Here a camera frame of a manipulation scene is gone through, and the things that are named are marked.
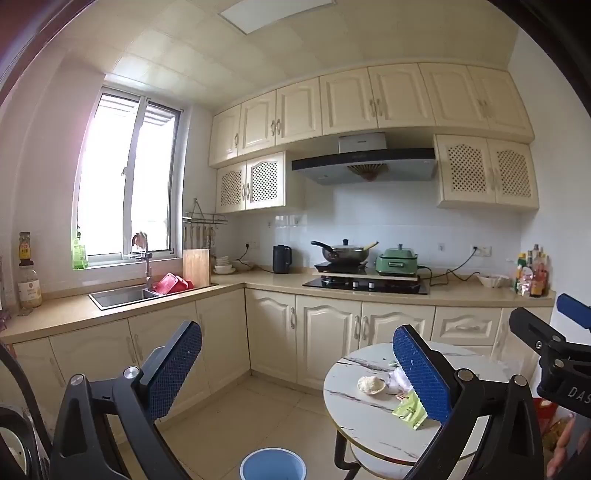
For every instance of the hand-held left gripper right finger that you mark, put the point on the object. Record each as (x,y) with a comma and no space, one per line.
(422,374)

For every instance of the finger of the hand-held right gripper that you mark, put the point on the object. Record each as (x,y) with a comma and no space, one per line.
(575,311)
(531,325)

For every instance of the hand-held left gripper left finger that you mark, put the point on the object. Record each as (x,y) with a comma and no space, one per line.
(178,364)

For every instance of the dark green yellow-edged packet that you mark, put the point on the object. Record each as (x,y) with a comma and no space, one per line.
(408,410)

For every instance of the large ginger root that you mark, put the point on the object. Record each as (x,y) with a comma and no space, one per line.
(371,385)

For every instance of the blue plastic bucket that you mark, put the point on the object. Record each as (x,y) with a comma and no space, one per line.
(272,466)

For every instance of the person's right hand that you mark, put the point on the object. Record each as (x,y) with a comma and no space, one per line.
(561,445)

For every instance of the red and yellow package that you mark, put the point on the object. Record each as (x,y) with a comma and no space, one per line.
(551,415)

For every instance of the group of condiment bottles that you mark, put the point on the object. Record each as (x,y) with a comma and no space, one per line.
(535,277)

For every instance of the shallow white bowl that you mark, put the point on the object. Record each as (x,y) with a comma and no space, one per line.
(491,281)

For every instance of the round white marble table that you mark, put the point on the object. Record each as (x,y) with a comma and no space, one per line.
(360,415)

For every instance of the red plastic basket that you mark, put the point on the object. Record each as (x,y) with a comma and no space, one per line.
(168,284)

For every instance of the stainless steel sink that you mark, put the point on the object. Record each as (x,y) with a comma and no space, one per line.
(124,295)

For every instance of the metal sink faucet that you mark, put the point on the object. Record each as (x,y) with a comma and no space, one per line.
(147,272)

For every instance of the wooden cutting board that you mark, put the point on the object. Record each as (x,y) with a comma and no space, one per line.
(196,267)

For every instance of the black gas stove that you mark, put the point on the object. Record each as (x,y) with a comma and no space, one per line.
(369,286)

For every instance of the stack of white bowls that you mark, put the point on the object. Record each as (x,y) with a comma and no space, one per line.
(224,266)

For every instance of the green electric cooking pot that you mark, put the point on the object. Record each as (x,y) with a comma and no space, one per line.
(397,263)

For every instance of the pink cloth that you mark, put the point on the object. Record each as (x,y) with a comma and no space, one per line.
(139,239)

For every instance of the black wok with lid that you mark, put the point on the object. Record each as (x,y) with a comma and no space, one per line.
(344,254)

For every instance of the black electric kettle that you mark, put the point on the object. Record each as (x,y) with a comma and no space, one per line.
(280,261)

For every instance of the green dish soap bottle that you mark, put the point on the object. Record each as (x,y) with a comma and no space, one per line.
(79,256)

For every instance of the hanging utensil rack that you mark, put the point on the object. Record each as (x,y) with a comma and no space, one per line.
(203,219)

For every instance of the clear glass jar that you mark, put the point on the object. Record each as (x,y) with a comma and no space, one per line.
(30,290)

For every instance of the wide lattice door cabinet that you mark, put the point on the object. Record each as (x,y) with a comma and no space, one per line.
(466,170)

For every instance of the sliding kitchen window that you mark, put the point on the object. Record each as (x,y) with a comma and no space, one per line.
(152,184)

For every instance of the narrow lattice door cabinet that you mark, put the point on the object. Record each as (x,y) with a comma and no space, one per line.
(263,182)

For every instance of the black range hood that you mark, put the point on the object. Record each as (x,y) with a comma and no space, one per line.
(369,161)

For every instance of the cream upper kitchen cabinet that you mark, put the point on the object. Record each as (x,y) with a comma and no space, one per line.
(351,101)

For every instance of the square ceiling light panel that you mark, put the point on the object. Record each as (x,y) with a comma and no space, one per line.
(277,9)

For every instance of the wide white wall outlet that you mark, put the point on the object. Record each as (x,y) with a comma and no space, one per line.
(481,250)

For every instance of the dark brown door frame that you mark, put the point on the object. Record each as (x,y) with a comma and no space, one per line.
(27,41)

